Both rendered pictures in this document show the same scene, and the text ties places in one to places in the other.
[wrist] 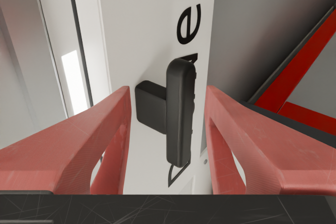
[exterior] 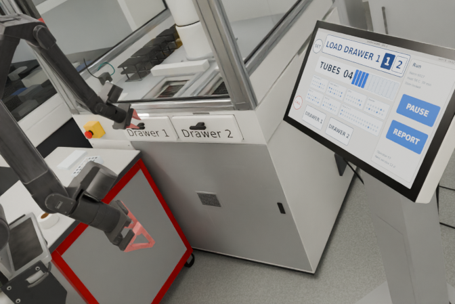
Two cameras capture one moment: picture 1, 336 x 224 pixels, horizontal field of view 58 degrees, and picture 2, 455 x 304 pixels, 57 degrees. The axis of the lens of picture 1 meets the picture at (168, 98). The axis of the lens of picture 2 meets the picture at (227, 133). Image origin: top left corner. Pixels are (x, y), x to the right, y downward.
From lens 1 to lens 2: 1.61 m
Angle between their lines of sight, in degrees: 13
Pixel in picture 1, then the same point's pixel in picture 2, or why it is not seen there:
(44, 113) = (141, 110)
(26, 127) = (140, 107)
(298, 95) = (141, 173)
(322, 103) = (137, 178)
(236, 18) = (161, 152)
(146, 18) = (152, 125)
